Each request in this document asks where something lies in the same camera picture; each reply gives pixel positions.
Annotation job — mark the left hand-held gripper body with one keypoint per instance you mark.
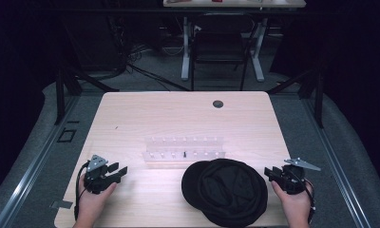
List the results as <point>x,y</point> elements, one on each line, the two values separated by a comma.
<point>96,182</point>

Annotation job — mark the black metal stand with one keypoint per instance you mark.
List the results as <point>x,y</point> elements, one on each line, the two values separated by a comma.
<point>60,95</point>
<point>319,98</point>

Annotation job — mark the black cap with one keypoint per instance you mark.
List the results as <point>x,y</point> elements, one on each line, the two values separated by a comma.
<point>226,193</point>

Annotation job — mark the grey tape strip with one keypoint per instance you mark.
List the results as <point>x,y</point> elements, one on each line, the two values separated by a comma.
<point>61,204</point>

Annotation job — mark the white desk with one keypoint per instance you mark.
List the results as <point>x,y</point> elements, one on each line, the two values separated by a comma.
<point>235,3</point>

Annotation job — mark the black tape rectangle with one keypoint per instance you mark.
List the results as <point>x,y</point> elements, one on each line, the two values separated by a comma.
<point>66,135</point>

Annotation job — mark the metal floor rail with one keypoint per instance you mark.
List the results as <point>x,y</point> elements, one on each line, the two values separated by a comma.
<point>337,167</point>
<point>33,167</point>

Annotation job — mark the person's left hand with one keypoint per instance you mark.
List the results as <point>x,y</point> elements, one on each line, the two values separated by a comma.
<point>91,205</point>

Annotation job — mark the black folding chair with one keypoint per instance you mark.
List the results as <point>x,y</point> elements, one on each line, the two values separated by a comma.
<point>221,44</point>

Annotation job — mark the clear acrylic rack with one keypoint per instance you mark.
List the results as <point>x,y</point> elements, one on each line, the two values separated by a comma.
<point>181,147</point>

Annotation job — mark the round grey table grommet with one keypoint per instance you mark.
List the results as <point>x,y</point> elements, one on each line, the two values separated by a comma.
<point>218,104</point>

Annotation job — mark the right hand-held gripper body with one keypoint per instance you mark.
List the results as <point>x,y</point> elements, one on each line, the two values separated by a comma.
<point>292,180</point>

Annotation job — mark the person's right hand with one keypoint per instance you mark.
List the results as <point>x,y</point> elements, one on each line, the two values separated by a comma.
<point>295,207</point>

